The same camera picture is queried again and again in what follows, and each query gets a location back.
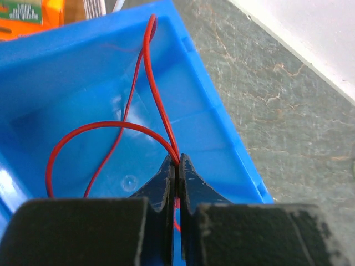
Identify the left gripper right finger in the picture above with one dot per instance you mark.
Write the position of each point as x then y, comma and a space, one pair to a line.
215, 231

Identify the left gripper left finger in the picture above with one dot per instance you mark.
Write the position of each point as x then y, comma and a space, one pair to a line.
137, 230

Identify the blue three-compartment bin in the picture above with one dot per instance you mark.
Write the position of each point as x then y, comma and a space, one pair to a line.
91, 110

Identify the orange snack packets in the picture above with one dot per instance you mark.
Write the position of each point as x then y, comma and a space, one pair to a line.
23, 18

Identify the white wire wooden shelf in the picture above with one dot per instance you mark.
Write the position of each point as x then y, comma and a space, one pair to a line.
80, 10

